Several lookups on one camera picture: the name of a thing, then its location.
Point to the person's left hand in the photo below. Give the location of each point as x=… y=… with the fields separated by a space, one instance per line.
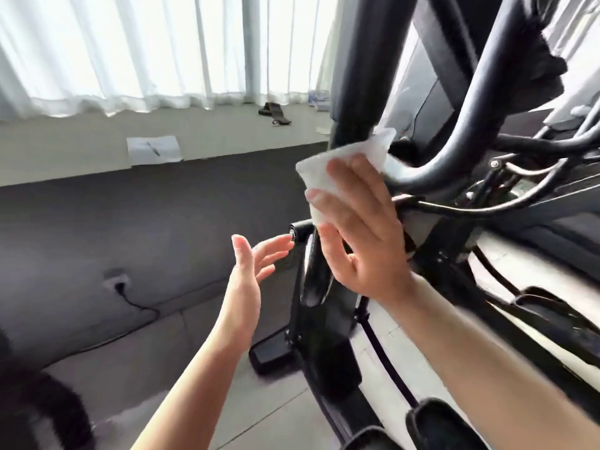
x=246 y=295

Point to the person's right hand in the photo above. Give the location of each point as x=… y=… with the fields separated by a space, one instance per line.
x=370 y=239

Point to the white wet wipe sheet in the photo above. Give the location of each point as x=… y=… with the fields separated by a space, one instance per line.
x=323 y=168

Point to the black elliptical machine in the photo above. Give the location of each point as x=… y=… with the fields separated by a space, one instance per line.
x=370 y=61

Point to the person's left forearm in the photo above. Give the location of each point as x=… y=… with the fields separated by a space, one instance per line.
x=192 y=398

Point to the person's right forearm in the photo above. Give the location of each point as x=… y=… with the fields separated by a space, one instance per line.
x=487 y=379

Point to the white flat paper sheet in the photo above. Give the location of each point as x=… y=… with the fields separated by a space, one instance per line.
x=155 y=150

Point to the white curtain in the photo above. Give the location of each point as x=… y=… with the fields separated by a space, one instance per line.
x=141 y=47

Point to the white wall socket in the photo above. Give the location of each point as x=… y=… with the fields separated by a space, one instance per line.
x=116 y=283

